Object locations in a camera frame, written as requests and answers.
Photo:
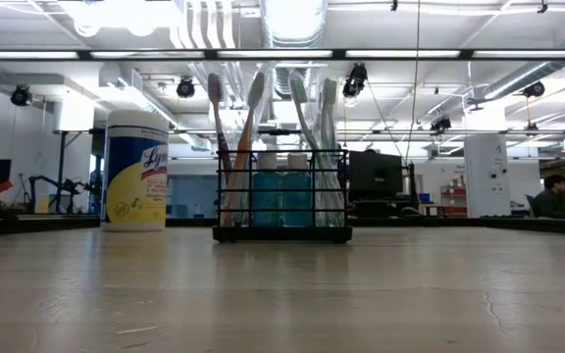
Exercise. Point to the person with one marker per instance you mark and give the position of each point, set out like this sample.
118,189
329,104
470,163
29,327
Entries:
554,201

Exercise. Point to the red shelving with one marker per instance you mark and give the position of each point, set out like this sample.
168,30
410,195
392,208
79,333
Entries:
454,201

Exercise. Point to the white column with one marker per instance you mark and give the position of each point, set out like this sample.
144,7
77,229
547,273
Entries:
486,171

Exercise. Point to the green toothbrush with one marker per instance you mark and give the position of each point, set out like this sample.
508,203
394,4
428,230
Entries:
298,90
330,90

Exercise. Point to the black background robot arm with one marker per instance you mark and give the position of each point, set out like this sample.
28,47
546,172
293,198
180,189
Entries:
66,186

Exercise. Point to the Lysol wipes canister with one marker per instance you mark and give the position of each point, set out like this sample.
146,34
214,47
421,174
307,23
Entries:
135,186

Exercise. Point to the blue mouthwash bottle white cap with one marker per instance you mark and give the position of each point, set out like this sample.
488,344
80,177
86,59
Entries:
296,196
265,196

